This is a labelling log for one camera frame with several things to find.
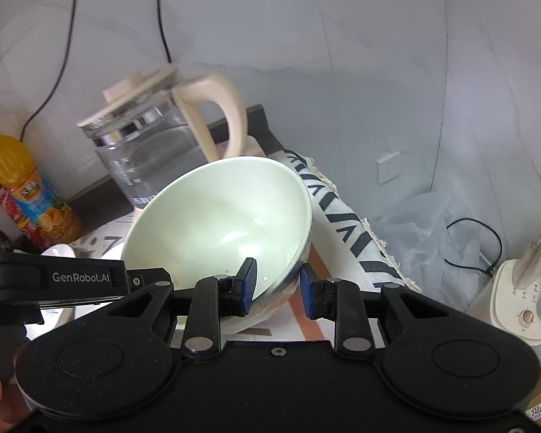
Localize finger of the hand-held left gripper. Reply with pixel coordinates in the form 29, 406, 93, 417
126, 268, 174, 297

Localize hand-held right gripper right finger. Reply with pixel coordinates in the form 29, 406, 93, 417
300, 264, 447, 356

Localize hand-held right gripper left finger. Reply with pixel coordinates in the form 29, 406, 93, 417
108, 258, 258, 357

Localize white printed plate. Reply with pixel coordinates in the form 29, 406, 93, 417
40, 242, 129, 326

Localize large white bowl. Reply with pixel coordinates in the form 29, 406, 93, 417
119, 156, 314, 321

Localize red drink can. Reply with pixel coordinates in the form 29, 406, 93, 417
0, 184, 25, 235

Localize patterned table cloth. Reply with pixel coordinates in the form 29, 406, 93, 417
40, 148, 423, 342

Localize orange juice bottle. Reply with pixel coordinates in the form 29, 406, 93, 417
0, 124, 82, 244

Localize white plastic sheet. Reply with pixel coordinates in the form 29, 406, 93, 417
365, 185, 524, 321

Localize cream appliance stand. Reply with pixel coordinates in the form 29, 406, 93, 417
491, 185, 541, 349

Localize glass kettle with cream handle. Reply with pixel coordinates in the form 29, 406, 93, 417
76, 64, 248, 210

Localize white wall socket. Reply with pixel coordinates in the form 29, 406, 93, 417
378, 153, 400, 185

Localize thin black cable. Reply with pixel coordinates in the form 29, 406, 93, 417
444, 218, 504, 276

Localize black power cable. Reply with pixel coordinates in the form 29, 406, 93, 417
19, 0, 79, 141
143, 0, 173, 65

